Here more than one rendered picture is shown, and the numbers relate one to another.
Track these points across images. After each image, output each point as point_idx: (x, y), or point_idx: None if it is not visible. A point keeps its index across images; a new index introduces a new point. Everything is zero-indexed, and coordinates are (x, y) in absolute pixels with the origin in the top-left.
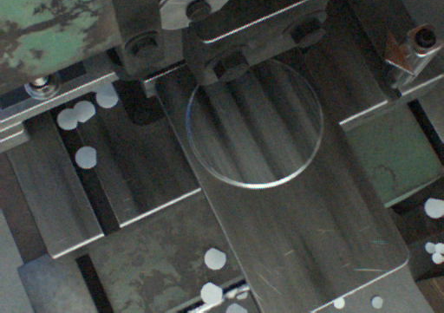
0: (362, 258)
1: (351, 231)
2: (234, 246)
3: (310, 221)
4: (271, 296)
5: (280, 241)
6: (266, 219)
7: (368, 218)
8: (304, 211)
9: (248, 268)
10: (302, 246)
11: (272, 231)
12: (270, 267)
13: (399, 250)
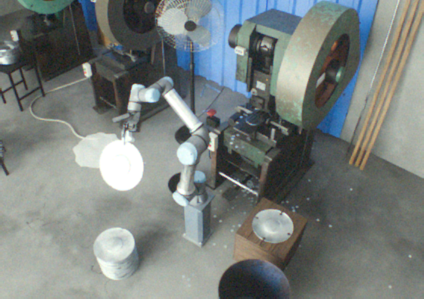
0: (245, 131)
1: (247, 129)
2: (239, 122)
3: (246, 126)
4: (236, 126)
5: (242, 125)
6: (244, 123)
7: (250, 130)
8: (247, 126)
9: (238, 123)
10: (243, 126)
11: (243, 124)
12: (239, 125)
13: (248, 133)
